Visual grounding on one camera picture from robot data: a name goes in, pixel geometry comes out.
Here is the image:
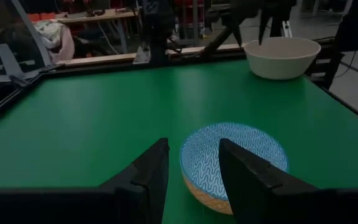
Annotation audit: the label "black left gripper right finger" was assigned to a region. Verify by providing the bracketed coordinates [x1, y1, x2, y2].
[218, 138, 318, 224]

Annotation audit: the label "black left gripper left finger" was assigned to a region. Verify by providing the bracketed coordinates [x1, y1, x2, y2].
[99, 138, 170, 224]

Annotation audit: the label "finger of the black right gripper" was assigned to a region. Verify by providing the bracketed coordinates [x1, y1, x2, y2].
[258, 12, 273, 47]
[229, 18, 244, 48]

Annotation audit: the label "blue wave-patterned bowl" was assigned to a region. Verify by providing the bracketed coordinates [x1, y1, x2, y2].
[179, 121, 289, 215]

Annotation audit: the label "large white bowl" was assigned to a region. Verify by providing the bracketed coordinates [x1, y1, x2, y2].
[243, 36, 322, 81]

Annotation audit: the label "red storage rack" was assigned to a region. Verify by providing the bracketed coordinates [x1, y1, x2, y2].
[172, 0, 213, 35]

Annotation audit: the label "light wooden board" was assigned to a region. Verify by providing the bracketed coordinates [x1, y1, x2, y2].
[56, 42, 248, 67]

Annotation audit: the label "wooden workbench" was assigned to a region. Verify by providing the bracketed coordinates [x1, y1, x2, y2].
[54, 7, 139, 54]

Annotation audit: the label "white and pink cloth pile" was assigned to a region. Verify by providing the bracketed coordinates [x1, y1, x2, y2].
[34, 21, 76, 65]

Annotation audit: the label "grey chair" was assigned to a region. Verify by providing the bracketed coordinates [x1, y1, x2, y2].
[0, 0, 55, 90]

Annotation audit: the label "orange boxes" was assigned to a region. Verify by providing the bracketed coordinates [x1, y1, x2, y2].
[27, 12, 56, 23]

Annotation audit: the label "black frame post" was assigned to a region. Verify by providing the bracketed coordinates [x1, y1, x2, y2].
[305, 0, 358, 90]

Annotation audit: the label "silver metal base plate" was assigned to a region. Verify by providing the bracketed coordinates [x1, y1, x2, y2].
[132, 45, 152, 65]

